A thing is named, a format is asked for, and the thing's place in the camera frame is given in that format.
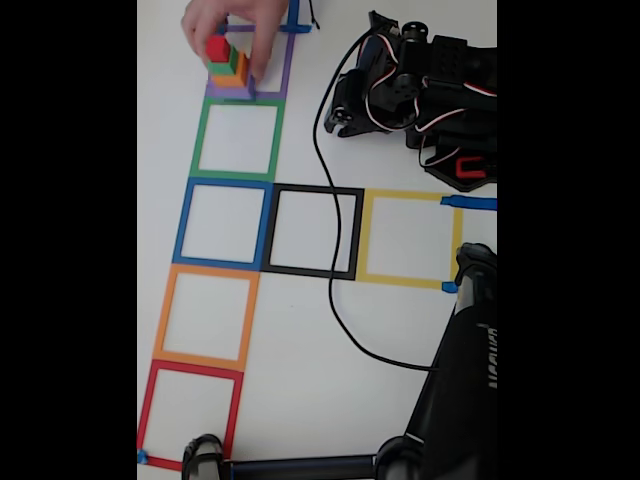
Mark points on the green square frame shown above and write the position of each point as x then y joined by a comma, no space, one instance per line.
197,145

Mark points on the orange square frame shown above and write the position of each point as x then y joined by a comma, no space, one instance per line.
162,320

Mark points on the person's hand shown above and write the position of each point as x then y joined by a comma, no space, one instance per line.
240,10

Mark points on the yellow square frame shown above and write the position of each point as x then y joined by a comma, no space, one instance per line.
400,194

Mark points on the green cube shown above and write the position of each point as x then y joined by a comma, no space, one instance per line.
222,67

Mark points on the small blue tape piece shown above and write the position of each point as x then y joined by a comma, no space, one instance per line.
449,287
142,456

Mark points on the purple square frame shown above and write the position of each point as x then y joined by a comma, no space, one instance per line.
287,65

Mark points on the small red cube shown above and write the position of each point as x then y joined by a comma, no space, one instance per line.
217,49

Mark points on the red square frame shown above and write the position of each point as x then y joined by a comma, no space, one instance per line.
146,410

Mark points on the blue square frame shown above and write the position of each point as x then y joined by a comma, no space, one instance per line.
181,225

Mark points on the purple square block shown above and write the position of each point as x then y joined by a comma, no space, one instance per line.
230,91

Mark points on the black square frame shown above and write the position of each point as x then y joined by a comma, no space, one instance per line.
310,189

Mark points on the long blue tape strip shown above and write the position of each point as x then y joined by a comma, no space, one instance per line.
475,203

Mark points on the black tripod stand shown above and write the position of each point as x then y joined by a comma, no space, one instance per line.
450,400

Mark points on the orange square block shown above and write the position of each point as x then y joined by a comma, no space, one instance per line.
235,79

